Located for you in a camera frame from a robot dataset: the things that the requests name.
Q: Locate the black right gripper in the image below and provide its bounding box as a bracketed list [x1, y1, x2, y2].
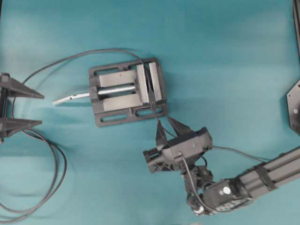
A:
[143, 116, 212, 173]

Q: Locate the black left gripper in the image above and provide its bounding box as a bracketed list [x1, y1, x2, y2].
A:
[0, 73, 45, 143]

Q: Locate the black USB cable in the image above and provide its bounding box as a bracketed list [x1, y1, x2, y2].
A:
[0, 48, 270, 223]

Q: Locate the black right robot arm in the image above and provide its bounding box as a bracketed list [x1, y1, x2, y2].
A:
[143, 117, 300, 215]

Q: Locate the black drill press vise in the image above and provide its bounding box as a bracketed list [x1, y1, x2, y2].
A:
[89, 58, 168, 127]

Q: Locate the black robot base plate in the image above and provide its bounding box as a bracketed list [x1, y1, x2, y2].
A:
[286, 80, 300, 135]

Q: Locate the black frame rail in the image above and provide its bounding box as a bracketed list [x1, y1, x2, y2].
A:
[292, 0, 300, 53]

